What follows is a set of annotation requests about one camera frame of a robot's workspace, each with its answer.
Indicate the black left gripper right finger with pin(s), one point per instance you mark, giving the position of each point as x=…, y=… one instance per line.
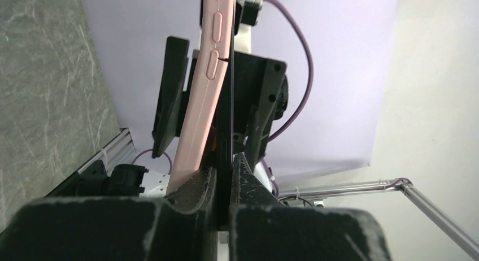
x=263, y=228

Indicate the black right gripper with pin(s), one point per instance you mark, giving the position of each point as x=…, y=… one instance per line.
x=260, y=97

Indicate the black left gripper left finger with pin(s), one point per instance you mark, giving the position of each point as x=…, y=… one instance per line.
x=180, y=226

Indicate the black smartphone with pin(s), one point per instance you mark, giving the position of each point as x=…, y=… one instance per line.
x=224, y=122

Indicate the pink cased phone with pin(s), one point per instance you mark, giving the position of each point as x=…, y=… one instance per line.
x=210, y=70

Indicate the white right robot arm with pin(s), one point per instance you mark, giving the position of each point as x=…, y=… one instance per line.
x=126, y=179

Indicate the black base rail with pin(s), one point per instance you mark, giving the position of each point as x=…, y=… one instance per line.
x=75, y=177

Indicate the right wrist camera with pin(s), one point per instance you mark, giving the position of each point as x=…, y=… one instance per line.
x=245, y=21

